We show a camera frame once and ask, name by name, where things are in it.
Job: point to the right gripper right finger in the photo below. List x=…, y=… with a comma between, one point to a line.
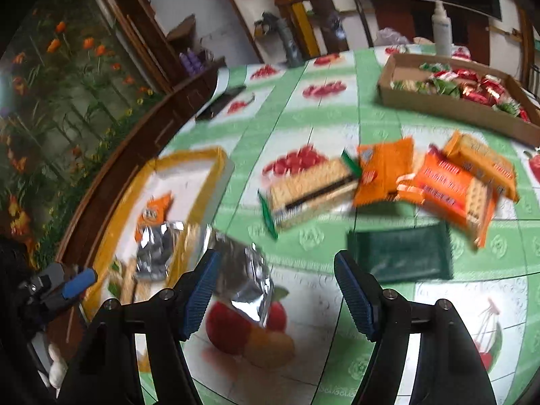
x=384, y=317

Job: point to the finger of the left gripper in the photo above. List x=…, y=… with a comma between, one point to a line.
x=79, y=284

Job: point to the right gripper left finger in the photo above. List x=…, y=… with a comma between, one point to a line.
x=176, y=313

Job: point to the dark green snack packet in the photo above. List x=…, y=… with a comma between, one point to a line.
x=404, y=254

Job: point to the silver foil snack packet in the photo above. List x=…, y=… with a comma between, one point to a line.
x=244, y=282

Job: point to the small orange snack packet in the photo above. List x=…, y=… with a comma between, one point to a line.
x=154, y=213

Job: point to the green-edged cracker pack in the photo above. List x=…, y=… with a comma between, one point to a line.
x=291, y=201

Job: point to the white gloved left hand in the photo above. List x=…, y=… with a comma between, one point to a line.
x=57, y=371

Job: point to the green yellow snack pack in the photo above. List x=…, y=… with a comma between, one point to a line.
x=122, y=280

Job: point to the yellow rimmed white tray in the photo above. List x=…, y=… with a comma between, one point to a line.
x=197, y=179

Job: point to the large orange cracker pack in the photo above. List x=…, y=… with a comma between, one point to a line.
x=450, y=192

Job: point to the orange-yellow biscuit pack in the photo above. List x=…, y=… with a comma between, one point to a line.
x=493, y=169

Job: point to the black remote control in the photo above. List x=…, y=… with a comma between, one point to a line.
x=217, y=105

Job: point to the cardboard box tray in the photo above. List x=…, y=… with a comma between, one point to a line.
x=406, y=67

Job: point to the red and green candies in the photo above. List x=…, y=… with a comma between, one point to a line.
x=466, y=84

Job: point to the purple bottles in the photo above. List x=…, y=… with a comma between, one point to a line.
x=194, y=62

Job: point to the wooden chair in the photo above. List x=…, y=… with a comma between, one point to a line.
x=304, y=15

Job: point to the white spray bottle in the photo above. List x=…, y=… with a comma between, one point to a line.
x=442, y=30

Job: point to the grey flashlight device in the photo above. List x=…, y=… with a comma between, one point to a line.
x=270, y=24

